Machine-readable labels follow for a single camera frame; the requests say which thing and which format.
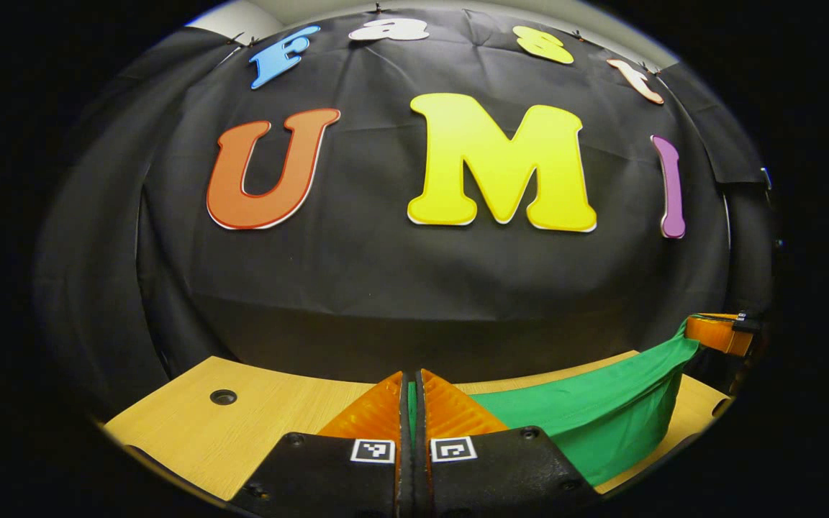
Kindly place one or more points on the black table grommet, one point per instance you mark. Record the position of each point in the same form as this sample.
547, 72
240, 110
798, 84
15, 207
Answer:
223, 396

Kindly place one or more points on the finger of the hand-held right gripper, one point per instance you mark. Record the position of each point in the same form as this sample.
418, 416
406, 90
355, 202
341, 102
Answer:
720, 334

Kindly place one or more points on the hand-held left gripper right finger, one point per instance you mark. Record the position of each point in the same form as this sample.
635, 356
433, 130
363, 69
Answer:
501, 475

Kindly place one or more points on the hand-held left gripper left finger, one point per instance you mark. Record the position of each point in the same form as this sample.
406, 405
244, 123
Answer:
328, 475

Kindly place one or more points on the black backdrop cloth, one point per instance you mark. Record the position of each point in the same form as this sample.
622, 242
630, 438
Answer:
386, 288

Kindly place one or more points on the green T-shirt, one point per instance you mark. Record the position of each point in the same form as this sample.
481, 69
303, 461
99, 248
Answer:
601, 417

